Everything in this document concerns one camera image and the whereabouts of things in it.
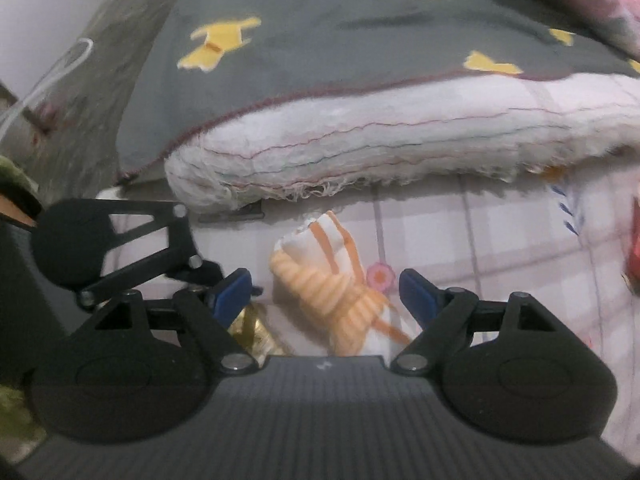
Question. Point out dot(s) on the grey bedsheet yellow prints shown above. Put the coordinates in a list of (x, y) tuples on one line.
[(216, 60)]

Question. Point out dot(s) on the checked floor mat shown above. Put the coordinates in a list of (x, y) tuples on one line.
[(563, 238)]

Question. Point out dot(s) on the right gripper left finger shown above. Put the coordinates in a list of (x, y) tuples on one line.
[(208, 321)]

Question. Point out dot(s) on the gold foil wrapper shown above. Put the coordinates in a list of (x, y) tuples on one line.
[(252, 335)]

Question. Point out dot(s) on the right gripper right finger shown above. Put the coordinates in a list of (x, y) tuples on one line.
[(443, 316)]

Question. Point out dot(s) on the orange striped white cloth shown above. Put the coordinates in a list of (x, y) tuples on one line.
[(319, 265)]

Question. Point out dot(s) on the pink wet wipes pack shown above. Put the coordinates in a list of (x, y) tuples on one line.
[(631, 272)]

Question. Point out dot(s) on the white fluffy mattress pad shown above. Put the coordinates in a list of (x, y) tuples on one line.
[(494, 125)]

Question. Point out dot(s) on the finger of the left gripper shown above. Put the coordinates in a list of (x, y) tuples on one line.
[(179, 260)]

